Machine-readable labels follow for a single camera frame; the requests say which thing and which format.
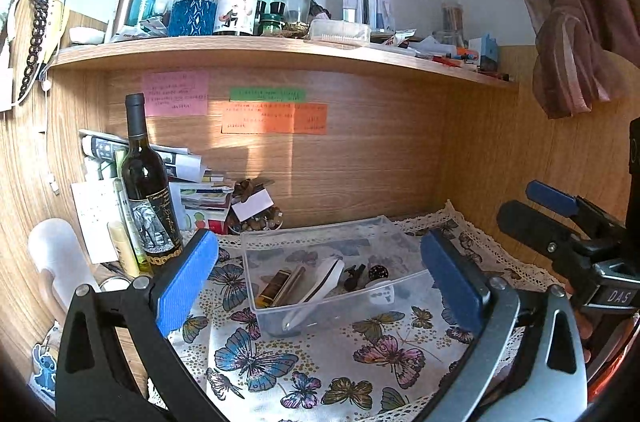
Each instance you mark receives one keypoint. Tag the dark wine bottle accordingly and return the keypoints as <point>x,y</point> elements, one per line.
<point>147,187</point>

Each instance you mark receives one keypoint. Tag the small black gadget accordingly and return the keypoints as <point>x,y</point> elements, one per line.
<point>353,275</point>

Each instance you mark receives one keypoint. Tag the blue liquid glass bottle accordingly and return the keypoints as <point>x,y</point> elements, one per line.
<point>192,18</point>

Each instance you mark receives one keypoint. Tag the pink sticky note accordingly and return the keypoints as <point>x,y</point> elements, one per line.
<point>176,93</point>

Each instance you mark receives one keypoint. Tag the silver metal cylinder tube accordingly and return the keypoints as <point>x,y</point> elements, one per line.
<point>289,286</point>

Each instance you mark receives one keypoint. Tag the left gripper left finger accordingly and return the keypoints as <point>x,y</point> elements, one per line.
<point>178,283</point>

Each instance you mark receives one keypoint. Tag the white travel plug adapter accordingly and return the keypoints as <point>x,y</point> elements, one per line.
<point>381,292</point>

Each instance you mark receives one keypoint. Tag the stack of books and papers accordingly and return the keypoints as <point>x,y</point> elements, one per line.
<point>201,198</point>

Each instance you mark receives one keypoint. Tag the black lace headband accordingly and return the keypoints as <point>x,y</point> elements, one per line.
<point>38,30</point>

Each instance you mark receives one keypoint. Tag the clear lidded plastic box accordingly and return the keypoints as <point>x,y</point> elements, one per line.
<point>339,32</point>

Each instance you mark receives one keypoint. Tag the butterfly print lace cloth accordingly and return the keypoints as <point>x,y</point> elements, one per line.
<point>384,368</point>

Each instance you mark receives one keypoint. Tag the wooden shelf board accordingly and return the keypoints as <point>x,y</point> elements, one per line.
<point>268,53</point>

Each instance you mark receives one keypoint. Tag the jar of wooden sticks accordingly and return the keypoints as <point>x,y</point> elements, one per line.
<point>452,23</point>

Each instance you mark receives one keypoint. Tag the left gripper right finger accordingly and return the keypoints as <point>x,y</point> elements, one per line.
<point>460,281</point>

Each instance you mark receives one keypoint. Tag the white curved handheld device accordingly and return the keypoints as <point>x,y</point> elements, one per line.
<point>326,278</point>

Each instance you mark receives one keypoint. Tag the clear plastic storage bin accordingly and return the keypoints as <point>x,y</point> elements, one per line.
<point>307,280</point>

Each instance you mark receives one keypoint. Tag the toothbrush blister pack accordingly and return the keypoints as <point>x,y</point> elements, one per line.
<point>377,14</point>

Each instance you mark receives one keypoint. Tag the small white cardboard box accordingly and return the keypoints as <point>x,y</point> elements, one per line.
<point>253,205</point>

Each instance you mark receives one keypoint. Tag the person's hand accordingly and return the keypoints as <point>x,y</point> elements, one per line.
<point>585,329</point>

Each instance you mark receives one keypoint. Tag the orange sticky note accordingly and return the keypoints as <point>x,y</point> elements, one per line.
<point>274,117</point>

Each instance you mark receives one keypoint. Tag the blue pencil sharpener box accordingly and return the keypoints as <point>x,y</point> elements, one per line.
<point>489,53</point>

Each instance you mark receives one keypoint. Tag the green sticky note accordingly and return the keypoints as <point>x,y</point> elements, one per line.
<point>265,94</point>

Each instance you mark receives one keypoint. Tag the white cylinder roll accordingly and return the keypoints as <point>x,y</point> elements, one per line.
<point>54,247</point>

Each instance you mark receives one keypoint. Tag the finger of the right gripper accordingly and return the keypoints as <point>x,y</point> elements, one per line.
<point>541,233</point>
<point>551,198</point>

